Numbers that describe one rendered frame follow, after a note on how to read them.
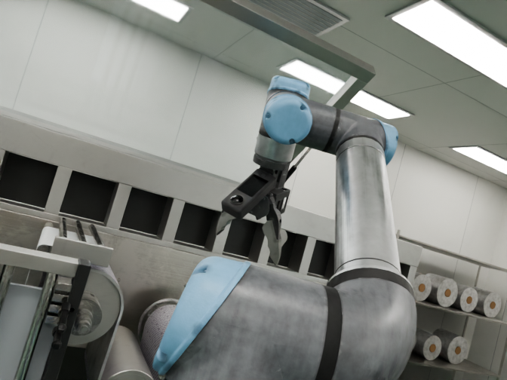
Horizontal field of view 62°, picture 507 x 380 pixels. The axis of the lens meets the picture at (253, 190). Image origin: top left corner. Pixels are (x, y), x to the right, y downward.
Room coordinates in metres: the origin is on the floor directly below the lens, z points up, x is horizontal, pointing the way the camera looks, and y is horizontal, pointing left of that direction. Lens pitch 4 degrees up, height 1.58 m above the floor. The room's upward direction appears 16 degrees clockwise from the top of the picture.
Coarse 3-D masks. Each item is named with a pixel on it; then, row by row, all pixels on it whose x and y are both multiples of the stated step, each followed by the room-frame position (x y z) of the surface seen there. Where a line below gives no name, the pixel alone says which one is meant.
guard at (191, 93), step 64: (0, 0) 0.79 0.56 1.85; (64, 0) 0.79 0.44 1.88; (128, 0) 0.79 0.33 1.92; (192, 0) 0.79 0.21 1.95; (0, 64) 0.91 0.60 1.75; (64, 64) 0.91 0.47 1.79; (128, 64) 0.91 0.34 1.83; (192, 64) 0.91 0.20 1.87; (256, 64) 0.91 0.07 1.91; (320, 64) 0.91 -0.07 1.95; (64, 128) 1.07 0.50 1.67; (128, 128) 1.08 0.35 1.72; (192, 128) 1.08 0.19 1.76; (256, 128) 1.08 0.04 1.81
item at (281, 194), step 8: (256, 160) 0.81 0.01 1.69; (264, 160) 0.79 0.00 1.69; (264, 168) 0.82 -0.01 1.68; (272, 168) 0.79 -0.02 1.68; (280, 168) 0.80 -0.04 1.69; (288, 168) 0.86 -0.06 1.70; (280, 176) 0.85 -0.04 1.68; (280, 184) 0.86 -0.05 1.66; (272, 192) 0.83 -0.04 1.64; (280, 192) 0.84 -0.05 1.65; (288, 192) 0.87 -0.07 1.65; (264, 200) 0.82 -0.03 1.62; (272, 200) 0.82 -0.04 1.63; (280, 200) 0.85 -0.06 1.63; (256, 208) 0.83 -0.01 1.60; (264, 208) 0.82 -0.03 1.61; (280, 208) 0.87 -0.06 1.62; (256, 216) 0.84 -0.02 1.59
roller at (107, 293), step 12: (96, 276) 0.81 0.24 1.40; (84, 288) 0.81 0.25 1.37; (96, 288) 0.82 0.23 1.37; (108, 288) 0.82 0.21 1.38; (108, 300) 0.83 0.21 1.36; (108, 312) 0.83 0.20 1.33; (108, 324) 0.83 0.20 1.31; (72, 336) 0.81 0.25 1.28; (84, 336) 0.82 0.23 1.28; (96, 336) 0.83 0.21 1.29
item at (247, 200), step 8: (248, 176) 0.81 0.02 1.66; (256, 176) 0.81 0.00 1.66; (264, 176) 0.81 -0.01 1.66; (272, 176) 0.81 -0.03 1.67; (240, 184) 0.80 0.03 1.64; (248, 184) 0.80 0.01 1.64; (256, 184) 0.79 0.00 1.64; (264, 184) 0.79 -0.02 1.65; (272, 184) 0.81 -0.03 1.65; (232, 192) 0.78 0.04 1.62; (240, 192) 0.78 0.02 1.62; (248, 192) 0.78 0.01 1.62; (256, 192) 0.78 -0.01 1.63; (264, 192) 0.79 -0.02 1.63; (224, 200) 0.77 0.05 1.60; (232, 200) 0.76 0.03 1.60; (240, 200) 0.76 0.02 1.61; (248, 200) 0.77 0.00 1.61; (256, 200) 0.78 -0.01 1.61; (224, 208) 0.77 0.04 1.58; (232, 208) 0.76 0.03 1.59; (240, 208) 0.75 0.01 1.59; (248, 208) 0.77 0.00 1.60; (240, 216) 0.76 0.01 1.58
